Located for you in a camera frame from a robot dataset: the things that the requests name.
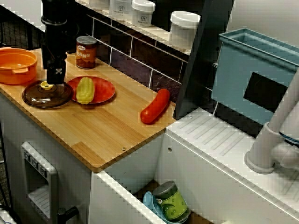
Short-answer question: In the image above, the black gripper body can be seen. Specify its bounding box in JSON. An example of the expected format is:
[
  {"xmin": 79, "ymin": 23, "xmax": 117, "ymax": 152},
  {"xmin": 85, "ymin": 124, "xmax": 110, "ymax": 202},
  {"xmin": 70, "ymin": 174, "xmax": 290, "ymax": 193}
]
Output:
[{"xmin": 41, "ymin": 15, "xmax": 69, "ymax": 70}]

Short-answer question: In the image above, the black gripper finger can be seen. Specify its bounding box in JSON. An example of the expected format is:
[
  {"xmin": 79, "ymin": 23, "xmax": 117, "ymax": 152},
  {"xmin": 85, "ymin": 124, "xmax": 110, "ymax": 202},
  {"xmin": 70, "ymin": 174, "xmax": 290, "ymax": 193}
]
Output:
[{"xmin": 47, "ymin": 60, "xmax": 66, "ymax": 85}]

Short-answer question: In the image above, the brown transparent pot lid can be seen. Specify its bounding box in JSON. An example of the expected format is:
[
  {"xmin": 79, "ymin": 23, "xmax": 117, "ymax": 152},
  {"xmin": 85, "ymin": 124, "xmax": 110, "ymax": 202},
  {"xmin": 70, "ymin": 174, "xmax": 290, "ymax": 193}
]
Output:
[{"xmin": 21, "ymin": 80, "xmax": 74, "ymax": 109}]

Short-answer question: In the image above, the yellow toy corn cob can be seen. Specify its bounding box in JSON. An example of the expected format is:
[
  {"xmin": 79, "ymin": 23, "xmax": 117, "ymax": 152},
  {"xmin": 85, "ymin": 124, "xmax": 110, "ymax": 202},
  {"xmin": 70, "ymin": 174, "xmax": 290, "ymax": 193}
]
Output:
[{"xmin": 76, "ymin": 77, "xmax": 95, "ymax": 105}]

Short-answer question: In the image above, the brown beans can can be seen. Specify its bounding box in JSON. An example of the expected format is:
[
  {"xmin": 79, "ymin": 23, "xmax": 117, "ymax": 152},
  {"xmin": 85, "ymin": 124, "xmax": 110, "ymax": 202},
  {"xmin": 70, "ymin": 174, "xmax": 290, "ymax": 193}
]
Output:
[{"xmin": 76, "ymin": 35, "xmax": 98, "ymax": 70}]

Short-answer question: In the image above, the orange toy cooking pot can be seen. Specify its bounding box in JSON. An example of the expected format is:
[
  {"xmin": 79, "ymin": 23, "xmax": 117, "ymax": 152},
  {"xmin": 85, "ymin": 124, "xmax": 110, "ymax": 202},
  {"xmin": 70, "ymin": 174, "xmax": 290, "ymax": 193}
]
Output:
[{"xmin": 0, "ymin": 46, "xmax": 38, "ymax": 84}]

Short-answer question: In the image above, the red plastic plate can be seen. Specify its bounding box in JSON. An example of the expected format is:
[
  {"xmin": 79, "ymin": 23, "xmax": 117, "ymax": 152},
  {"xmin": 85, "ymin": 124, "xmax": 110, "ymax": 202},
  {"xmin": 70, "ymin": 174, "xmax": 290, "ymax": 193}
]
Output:
[{"xmin": 67, "ymin": 76, "xmax": 116, "ymax": 104}]

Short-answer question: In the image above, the white jar with printed label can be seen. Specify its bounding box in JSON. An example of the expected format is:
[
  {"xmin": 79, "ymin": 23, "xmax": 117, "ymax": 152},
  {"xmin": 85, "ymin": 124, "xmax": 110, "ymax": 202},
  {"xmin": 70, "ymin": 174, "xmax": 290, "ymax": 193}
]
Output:
[
  {"xmin": 109, "ymin": 0, "xmax": 133, "ymax": 23},
  {"xmin": 131, "ymin": 0, "xmax": 156, "ymax": 28}
]

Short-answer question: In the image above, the grey dishwasher control panel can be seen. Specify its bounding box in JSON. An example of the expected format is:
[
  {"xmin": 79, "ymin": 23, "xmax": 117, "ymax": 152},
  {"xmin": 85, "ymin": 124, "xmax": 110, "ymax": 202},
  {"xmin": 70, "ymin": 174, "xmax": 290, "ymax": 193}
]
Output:
[{"xmin": 21, "ymin": 141, "xmax": 58, "ymax": 220}]

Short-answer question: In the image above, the red toy sausage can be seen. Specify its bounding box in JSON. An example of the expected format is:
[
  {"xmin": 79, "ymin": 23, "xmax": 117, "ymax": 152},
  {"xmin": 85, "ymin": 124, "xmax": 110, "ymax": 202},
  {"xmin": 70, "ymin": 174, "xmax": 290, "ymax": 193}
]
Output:
[{"xmin": 140, "ymin": 88, "xmax": 171, "ymax": 125}]

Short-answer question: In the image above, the translucent white lidded jar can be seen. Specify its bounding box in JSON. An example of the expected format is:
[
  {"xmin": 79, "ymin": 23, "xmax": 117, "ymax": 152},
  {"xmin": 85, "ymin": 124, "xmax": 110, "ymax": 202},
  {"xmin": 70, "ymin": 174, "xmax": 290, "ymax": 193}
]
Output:
[{"xmin": 169, "ymin": 10, "xmax": 201, "ymax": 49}]

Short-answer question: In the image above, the dark grey shelf side panel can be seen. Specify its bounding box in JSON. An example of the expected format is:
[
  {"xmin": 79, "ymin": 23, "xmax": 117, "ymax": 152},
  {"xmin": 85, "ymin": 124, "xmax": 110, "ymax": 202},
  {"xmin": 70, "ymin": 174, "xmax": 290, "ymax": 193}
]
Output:
[{"xmin": 173, "ymin": 0, "xmax": 235, "ymax": 120}]

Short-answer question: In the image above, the light blue plastic bowl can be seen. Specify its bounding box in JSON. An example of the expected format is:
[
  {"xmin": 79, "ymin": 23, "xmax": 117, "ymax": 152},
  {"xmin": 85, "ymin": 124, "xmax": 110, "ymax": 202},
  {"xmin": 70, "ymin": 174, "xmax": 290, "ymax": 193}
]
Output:
[{"xmin": 142, "ymin": 191, "xmax": 190, "ymax": 224}]

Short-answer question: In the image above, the white toy kitchen unit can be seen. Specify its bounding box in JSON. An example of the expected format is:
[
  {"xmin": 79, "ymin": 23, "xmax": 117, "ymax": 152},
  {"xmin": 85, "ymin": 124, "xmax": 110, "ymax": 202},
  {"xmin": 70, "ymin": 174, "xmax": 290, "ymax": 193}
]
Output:
[{"xmin": 0, "ymin": 93, "xmax": 299, "ymax": 224}]

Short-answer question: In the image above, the green toy can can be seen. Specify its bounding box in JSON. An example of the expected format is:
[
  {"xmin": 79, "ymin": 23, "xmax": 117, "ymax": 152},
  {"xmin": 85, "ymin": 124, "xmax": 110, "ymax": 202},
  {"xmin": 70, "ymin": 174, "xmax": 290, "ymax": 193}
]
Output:
[{"xmin": 153, "ymin": 181, "xmax": 190, "ymax": 221}]

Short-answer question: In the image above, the blue plastic dish bin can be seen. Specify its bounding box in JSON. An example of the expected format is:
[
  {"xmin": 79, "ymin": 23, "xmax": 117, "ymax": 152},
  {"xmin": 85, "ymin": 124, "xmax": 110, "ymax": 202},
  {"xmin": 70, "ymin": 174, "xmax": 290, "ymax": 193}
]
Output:
[{"xmin": 211, "ymin": 28, "xmax": 299, "ymax": 126}]

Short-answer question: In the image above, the grey toy faucet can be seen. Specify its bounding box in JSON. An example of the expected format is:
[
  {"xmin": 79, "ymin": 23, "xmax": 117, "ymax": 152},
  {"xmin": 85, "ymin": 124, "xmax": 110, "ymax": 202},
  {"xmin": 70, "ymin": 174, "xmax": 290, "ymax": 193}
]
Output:
[{"xmin": 244, "ymin": 67, "xmax": 299, "ymax": 175}]

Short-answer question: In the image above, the white wall shelf board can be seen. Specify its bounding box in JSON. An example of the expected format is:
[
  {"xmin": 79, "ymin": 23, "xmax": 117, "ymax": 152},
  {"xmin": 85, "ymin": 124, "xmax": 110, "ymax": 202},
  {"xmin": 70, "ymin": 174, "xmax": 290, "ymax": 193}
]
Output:
[{"xmin": 74, "ymin": 0, "xmax": 193, "ymax": 56}]

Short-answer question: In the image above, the black cabinet door handle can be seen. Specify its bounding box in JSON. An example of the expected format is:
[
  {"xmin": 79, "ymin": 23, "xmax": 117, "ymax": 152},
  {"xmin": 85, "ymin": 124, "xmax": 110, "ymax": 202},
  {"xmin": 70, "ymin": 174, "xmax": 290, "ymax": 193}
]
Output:
[{"xmin": 57, "ymin": 206, "xmax": 79, "ymax": 221}]

